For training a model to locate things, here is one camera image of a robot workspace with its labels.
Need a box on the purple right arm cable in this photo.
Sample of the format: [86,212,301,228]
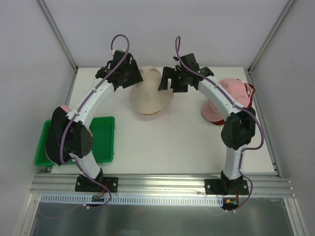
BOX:
[174,35,264,209]

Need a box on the beige bucket hat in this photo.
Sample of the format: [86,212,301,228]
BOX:
[130,66,174,114]

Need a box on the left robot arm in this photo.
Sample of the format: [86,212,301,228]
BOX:
[45,50,143,192]

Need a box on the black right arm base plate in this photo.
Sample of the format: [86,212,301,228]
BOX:
[204,179,249,196]

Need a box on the white slotted cable duct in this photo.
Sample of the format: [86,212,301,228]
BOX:
[40,193,223,207]

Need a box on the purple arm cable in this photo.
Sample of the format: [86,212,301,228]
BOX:
[60,34,130,209]
[174,35,264,209]

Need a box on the green plastic tray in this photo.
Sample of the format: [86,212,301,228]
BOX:
[34,117,115,167]

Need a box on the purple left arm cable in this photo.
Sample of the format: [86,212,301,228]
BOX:
[60,34,130,209]

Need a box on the pink cap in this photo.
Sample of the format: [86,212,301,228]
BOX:
[202,78,255,125]

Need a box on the aluminium frame post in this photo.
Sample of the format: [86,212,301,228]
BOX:
[36,0,78,72]
[248,0,296,74]

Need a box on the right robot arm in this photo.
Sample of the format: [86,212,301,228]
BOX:
[158,54,260,195]

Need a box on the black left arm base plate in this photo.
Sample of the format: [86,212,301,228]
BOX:
[75,174,119,193]

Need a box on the left aluminium frame post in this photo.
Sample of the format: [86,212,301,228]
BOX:
[36,0,78,72]

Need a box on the right aluminium frame post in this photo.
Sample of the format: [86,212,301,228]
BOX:
[248,0,296,74]

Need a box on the pink black-trimmed hat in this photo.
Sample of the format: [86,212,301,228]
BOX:
[45,105,94,166]

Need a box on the dark red cap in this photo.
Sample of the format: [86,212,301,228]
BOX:
[210,79,256,125]

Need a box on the aluminium rail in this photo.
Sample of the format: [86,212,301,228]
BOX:
[30,174,297,198]

